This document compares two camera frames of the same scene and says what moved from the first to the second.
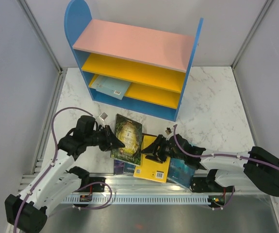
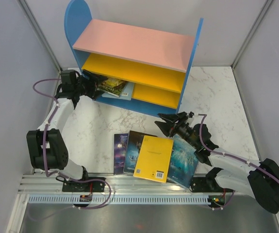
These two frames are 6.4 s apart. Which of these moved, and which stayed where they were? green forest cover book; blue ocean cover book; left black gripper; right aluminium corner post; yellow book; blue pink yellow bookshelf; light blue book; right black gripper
Moved: green forest cover book; right black gripper; light blue book; left black gripper
Stayed: right aluminium corner post; yellow book; blue ocean cover book; blue pink yellow bookshelf
